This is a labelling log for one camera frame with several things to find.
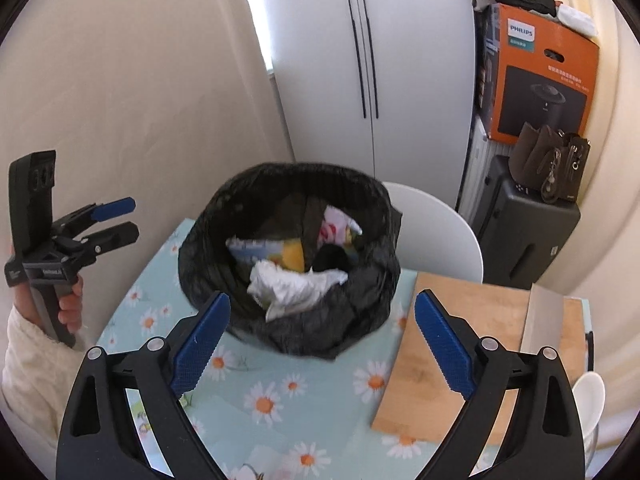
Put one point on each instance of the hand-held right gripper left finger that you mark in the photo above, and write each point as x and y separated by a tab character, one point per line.
200	345

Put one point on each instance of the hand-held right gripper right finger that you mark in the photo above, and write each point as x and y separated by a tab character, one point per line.
445	345

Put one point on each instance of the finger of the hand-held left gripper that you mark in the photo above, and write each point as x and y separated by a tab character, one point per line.
115	207
117	236

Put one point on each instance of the clear bin with black bag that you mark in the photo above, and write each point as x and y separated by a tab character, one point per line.
210	260

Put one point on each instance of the pink and blue wrapper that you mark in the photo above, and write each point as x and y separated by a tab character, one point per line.
250	250

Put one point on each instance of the white tissue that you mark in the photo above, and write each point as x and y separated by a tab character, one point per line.
295	285

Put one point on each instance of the clear printed plastic bag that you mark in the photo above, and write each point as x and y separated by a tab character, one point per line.
340	225

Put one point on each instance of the person's left forearm white sleeve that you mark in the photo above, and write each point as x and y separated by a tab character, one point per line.
35	380

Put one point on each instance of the person's left hand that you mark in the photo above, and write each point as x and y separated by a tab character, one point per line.
72	310

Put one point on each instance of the wooden cutting board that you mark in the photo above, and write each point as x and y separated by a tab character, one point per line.
415	395

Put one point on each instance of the white chair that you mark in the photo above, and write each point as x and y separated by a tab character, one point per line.
435	230

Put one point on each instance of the black suitcase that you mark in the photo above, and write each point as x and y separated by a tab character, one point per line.
525	240

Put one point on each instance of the beige mug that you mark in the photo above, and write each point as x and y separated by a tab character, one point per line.
590	400

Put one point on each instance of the white ribbed suitcase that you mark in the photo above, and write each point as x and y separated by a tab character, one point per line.
477	175

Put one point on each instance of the brown leather handbag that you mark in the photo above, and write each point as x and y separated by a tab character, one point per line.
545	165

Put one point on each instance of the cream curtain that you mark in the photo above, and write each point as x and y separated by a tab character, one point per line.
615	135

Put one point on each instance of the white wardrobe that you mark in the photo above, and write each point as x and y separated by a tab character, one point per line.
415	60

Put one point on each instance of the orange cardboard box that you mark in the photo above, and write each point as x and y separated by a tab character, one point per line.
540	50

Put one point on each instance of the white pouch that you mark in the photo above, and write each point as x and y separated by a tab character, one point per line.
577	19

